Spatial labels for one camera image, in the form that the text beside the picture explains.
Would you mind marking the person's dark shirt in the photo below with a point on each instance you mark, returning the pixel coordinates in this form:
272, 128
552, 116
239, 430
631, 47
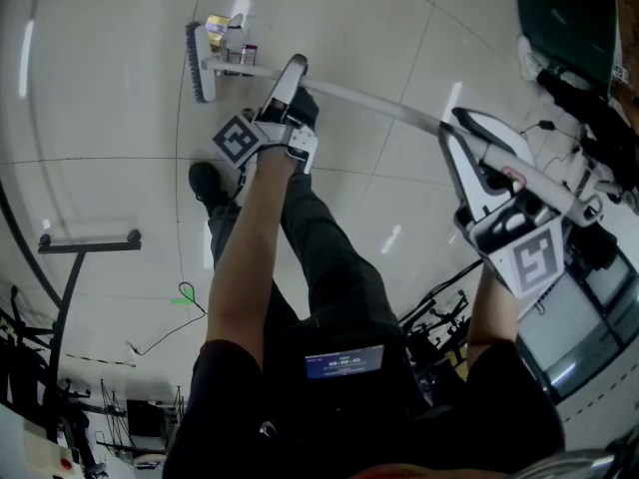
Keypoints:
374, 432

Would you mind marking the black chest-mounted screen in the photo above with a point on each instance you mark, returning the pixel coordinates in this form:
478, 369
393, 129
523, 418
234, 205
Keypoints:
344, 362

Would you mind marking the person's left forearm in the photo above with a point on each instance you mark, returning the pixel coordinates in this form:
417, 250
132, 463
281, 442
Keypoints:
244, 267

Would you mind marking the person's grey trousers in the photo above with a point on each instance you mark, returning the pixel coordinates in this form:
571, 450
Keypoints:
339, 277

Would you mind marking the person's right black shoe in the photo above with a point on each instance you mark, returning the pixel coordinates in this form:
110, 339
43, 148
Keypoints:
305, 108

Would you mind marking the white panel on wheeled stand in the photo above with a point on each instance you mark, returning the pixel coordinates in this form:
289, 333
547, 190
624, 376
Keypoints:
65, 287

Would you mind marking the white broom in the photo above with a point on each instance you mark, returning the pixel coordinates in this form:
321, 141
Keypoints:
374, 102

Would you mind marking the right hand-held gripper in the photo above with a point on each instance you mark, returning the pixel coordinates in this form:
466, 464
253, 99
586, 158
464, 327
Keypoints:
534, 262

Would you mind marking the small yellow and purple object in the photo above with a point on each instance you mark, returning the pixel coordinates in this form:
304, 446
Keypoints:
217, 30

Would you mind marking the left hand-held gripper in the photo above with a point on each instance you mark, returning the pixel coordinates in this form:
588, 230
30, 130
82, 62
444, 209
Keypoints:
234, 140

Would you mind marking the person's right forearm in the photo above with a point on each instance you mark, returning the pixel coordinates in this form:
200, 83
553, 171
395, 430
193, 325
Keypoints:
491, 307

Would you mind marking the yellow black striped tape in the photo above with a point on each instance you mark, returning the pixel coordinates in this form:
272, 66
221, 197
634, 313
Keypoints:
100, 359

